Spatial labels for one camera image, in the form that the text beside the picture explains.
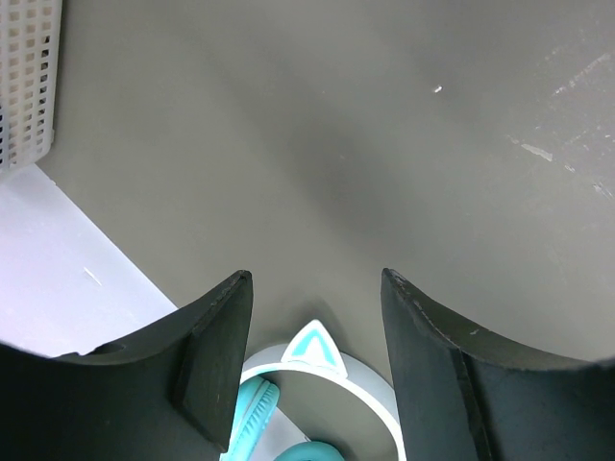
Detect teal cat ear headphones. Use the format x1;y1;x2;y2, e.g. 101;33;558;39
221;320;407;460

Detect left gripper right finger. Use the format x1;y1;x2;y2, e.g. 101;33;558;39
381;269;614;460

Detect white perforated plastic basket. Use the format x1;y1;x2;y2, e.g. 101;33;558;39
0;0;62;177

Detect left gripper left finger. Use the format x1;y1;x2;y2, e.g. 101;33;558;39
1;270;254;460

